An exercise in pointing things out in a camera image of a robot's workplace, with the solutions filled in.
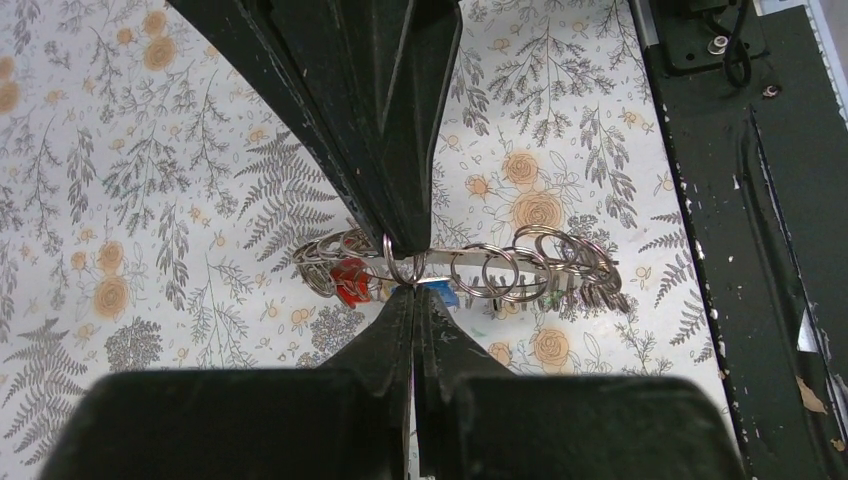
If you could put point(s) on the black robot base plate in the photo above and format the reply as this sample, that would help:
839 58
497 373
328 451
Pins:
758 150

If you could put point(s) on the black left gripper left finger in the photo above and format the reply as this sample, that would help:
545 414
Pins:
345 419

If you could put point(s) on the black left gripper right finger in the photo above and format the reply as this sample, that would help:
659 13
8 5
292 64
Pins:
476 419

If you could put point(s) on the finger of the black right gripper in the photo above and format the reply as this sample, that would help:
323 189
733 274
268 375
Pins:
323 69
423 41

